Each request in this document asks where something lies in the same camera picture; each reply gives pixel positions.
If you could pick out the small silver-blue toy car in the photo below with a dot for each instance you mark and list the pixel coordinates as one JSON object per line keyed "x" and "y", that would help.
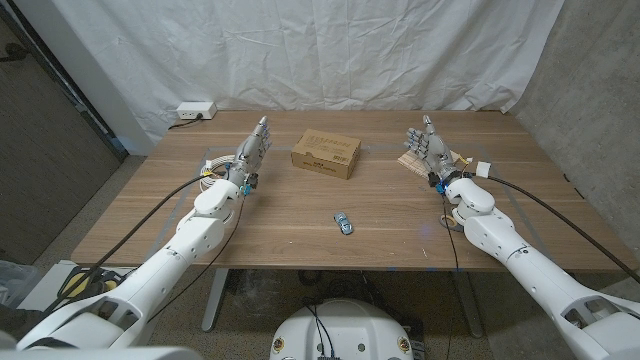
{"x": 343, "y": 223}

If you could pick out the yellow and black floor object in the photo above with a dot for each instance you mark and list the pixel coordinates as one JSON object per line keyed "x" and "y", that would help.
{"x": 75, "y": 282}

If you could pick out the white floor board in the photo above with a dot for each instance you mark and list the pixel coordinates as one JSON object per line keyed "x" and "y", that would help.
{"x": 42, "y": 287}

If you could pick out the cardboard packing box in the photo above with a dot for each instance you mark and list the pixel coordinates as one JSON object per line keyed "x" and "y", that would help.
{"x": 325, "y": 152}

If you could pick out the white backdrop cloth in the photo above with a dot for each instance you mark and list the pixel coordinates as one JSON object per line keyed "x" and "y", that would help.
{"x": 320, "y": 50}

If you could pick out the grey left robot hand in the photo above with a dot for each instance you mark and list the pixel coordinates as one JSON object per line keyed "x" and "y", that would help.
{"x": 250, "y": 152}

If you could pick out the grey table leg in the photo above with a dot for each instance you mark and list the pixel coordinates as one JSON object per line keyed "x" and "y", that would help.
{"x": 214, "y": 300}
{"x": 470, "y": 305}

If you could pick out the white power strip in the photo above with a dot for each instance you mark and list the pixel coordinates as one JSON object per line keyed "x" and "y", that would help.
{"x": 196, "y": 110}

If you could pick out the wooden slat mat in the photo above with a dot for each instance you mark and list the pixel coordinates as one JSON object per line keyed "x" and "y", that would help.
{"x": 411, "y": 161}

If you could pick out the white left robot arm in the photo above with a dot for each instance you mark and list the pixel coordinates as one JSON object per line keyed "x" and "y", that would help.
{"x": 165, "y": 252}

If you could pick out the clear plastic bin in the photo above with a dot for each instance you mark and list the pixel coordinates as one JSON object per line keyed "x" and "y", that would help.
{"x": 15, "y": 282}

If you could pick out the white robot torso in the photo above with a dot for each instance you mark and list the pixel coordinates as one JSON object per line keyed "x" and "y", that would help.
{"x": 345, "y": 330}

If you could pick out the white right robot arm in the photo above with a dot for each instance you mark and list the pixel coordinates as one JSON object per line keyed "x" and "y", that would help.
{"x": 530, "y": 270}

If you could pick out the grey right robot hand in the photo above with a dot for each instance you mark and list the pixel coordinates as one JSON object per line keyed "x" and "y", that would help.
{"x": 434, "y": 149}

